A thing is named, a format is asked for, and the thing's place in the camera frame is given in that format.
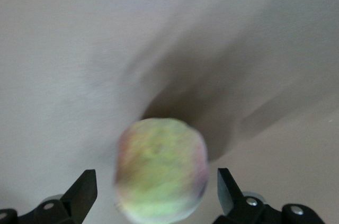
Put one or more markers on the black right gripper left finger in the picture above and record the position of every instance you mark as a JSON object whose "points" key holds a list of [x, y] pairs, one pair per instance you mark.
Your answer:
{"points": [[79, 197]]}

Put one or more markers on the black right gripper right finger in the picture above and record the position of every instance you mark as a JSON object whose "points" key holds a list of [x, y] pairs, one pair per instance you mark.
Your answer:
{"points": [[230, 197]]}

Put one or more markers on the yellow pink peach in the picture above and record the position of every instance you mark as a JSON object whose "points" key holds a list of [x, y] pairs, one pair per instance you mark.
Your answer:
{"points": [[161, 171]]}

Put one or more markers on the brown table cover mat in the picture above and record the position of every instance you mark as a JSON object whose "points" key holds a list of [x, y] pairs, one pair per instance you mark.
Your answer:
{"points": [[79, 49]]}

